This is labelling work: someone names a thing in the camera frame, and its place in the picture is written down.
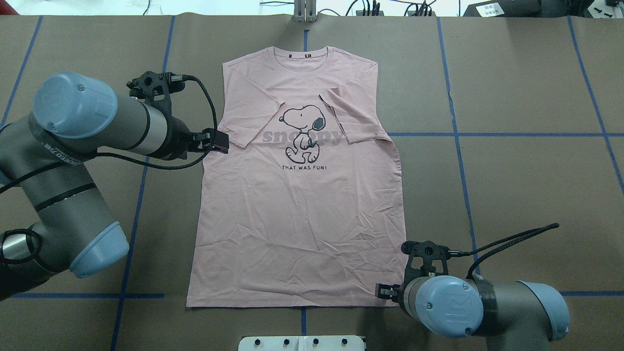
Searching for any pink Snoopy t-shirt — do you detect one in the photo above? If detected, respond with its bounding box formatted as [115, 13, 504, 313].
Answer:
[186, 46, 406, 308]

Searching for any black box with label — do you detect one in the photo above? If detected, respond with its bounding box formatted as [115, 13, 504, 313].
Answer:
[461, 0, 542, 18]

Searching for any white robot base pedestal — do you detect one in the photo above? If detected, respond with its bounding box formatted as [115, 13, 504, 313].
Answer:
[238, 335, 367, 351]

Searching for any aluminium frame post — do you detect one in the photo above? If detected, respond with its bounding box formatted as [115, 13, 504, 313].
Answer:
[292, 0, 318, 23]

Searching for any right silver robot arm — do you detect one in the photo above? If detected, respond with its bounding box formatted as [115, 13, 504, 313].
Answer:
[375, 275, 570, 351]

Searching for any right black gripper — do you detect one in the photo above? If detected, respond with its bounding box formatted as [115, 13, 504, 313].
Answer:
[374, 278, 415, 308]

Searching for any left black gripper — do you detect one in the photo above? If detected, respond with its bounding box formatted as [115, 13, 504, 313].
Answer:
[169, 126, 230, 158]

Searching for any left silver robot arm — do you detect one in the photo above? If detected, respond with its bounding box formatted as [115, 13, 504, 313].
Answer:
[1, 71, 229, 300]

